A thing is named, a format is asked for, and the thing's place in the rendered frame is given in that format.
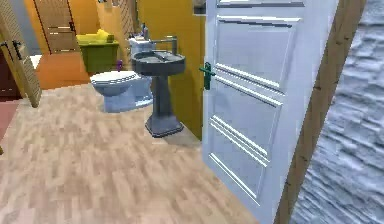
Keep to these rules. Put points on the white panelled room door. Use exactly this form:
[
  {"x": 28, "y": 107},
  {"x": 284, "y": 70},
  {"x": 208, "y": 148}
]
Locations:
[{"x": 253, "y": 100}]

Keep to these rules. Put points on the pale blue toilet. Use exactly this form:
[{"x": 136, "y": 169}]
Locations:
[{"x": 120, "y": 87}]

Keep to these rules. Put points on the blue bottle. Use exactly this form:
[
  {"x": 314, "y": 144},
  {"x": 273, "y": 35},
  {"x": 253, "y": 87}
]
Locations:
[{"x": 145, "y": 31}]

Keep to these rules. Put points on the yellow cloth pile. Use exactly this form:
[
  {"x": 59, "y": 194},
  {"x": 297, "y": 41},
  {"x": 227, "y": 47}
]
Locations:
[{"x": 94, "y": 36}]

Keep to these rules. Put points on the brown wooden room door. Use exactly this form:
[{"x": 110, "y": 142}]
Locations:
[{"x": 57, "y": 26}]

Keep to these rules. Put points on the tan slatted room door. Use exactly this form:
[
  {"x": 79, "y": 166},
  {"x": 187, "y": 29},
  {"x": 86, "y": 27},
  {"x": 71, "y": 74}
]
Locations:
[{"x": 22, "y": 66}]

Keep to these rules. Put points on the dark grey pedestal sink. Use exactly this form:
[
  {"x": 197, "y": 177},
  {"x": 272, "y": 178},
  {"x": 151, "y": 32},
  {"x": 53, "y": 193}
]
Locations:
[{"x": 160, "y": 66}]

